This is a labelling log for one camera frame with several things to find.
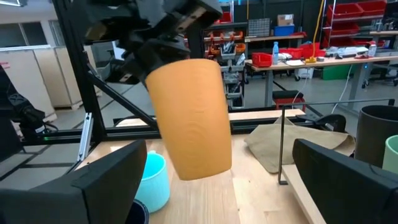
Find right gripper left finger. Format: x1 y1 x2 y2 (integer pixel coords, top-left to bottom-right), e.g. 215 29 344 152
0 139 147 224

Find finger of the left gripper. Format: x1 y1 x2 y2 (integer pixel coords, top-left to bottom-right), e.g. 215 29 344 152
133 34 191 74
105 57 147 85

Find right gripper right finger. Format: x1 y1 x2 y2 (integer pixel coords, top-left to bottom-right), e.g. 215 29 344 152
292 138 398 224

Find light green cup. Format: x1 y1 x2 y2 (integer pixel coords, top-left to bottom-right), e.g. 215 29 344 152
381 134 398 175

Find dark blue enamel mug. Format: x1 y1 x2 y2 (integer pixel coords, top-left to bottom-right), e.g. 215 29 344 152
124 198 150 224

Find tall black cup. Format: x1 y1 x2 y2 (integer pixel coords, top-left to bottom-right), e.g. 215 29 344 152
354 105 398 169

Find orange plastic cup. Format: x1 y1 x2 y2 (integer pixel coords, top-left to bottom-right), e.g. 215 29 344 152
145 58 233 182

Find turquoise mug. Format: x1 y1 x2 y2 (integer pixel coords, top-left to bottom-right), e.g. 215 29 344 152
134 150 172 214

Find parts rack with orange bins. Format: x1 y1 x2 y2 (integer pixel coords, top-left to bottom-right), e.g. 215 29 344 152
201 27 249 110

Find beige cloth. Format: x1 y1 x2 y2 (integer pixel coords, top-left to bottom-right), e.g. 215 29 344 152
244 116 356 174

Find white cabinets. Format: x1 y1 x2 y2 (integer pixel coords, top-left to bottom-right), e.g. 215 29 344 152
0 46 103 124

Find grey drawer cabinet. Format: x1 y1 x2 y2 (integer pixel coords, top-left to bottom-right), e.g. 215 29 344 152
248 17 271 38

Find red storage bin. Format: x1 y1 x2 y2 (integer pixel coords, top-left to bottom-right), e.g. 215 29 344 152
251 52 274 68

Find red and black stool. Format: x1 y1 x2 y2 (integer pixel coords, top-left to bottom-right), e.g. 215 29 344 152
272 90 307 113

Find blue bottle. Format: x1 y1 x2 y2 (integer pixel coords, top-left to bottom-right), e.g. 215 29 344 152
272 41 280 65

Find green box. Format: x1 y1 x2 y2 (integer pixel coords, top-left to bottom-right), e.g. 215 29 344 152
322 64 352 81

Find blue storage bin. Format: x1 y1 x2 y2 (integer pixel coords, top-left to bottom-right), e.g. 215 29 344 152
274 24 295 37

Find cardboard box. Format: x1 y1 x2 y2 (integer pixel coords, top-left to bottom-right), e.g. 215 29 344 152
277 14 295 27

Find wooden workbench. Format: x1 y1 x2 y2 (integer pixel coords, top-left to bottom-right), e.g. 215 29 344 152
245 55 398 108

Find rack with red bins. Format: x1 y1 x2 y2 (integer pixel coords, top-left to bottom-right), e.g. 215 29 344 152
323 0 389 47

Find black rig frame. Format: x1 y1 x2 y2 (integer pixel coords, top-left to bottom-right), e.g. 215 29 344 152
21 0 348 147

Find silver metal bracket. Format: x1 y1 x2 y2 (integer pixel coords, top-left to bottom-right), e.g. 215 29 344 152
77 112 93 162

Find white cable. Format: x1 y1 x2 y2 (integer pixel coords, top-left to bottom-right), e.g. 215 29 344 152
331 64 354 114

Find yellow cable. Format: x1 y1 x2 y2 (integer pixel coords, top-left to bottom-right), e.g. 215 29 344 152
306 0 326 64

